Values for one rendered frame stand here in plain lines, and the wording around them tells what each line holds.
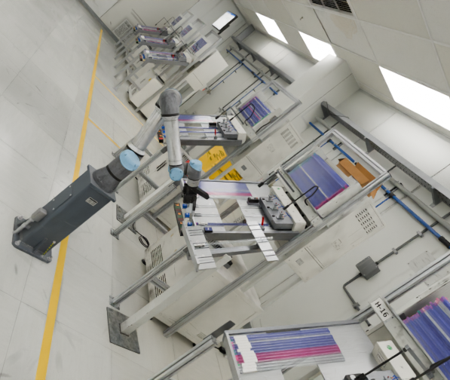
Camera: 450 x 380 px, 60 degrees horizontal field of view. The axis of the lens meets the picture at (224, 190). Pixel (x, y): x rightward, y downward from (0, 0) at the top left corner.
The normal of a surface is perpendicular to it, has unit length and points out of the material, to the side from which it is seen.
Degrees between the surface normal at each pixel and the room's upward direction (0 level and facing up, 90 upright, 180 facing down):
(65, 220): 90
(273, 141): 90
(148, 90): 90
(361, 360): 44
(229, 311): 90
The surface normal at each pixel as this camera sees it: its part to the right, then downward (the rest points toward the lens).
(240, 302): 0.23, 0.51
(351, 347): 0.16, -0.86
